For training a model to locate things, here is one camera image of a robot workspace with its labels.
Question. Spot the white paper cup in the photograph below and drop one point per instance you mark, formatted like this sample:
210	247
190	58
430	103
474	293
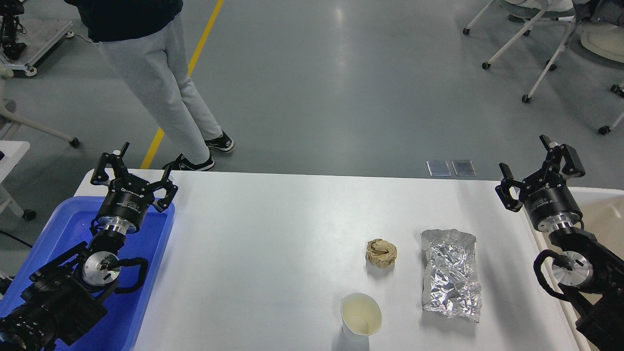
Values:
361	316

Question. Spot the silver foil bag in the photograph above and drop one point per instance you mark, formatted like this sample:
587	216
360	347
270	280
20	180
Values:
451	286

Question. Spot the left metal floor plate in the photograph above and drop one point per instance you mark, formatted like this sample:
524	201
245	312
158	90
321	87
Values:
438	168

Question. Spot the crumpled brown paper ball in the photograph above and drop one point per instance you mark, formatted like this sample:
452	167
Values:
381	253

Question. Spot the white rolling chair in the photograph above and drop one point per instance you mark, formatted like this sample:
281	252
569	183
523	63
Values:
569	105

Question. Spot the white side table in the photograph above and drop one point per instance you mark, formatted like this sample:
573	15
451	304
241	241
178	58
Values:
11	153

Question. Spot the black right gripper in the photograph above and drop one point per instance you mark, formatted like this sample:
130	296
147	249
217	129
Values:
547	198

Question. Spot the white chair base left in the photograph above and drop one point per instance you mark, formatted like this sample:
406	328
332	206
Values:
8	117

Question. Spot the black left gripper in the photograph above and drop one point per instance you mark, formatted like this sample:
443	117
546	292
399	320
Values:
124	202

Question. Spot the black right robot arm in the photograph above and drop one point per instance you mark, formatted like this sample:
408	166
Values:
585	274

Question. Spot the metal floor plate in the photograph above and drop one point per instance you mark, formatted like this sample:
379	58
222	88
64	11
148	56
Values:
464	168
438	168

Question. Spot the right metal floor plate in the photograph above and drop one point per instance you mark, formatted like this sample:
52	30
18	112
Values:
464	168

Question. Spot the person in grey trousers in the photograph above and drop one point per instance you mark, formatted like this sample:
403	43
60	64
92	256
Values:
143	42

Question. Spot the wheeled cart with robot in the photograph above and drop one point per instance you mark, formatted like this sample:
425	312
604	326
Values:
25	41

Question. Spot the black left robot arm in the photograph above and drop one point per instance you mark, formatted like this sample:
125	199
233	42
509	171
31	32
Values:
65	298

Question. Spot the beige plastic bin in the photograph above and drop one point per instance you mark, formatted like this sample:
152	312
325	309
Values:
602	219

